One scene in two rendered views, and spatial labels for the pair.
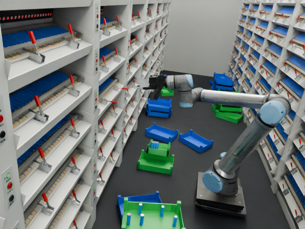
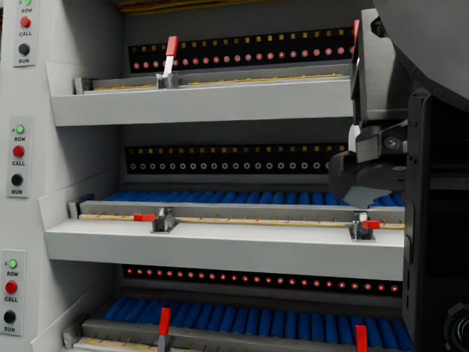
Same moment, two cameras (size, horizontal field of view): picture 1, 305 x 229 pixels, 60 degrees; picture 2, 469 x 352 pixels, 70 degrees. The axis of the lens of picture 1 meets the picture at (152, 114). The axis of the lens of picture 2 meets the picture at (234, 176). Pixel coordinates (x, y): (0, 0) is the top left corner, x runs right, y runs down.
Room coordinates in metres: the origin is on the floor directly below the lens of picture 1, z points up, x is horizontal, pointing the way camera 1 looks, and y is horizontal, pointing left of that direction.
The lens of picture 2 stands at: (1.65, -0.17, 0.80)
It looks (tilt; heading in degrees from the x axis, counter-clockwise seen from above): 3 degrees up; 96
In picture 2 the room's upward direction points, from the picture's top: 1 degrees clockwise
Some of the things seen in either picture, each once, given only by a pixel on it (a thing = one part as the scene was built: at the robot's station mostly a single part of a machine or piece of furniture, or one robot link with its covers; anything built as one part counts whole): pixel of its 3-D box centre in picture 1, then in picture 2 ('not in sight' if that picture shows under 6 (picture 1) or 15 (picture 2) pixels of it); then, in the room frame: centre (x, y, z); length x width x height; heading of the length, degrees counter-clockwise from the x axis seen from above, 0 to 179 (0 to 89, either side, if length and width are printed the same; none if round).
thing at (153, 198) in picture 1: (141, 206); not in sight; (1.43, 0.01, 0.04); 0.30 x 0.20 x 0.08; 108
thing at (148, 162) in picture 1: (156, 161); not in sight; (2.00, -0.08, 0.04); 0.30 x 0.20 x 0.08; 84
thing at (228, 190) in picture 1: (225, 181); not in sight; (1.63, -0.59, 0.18); 0.19 x 0.19 x 0.10
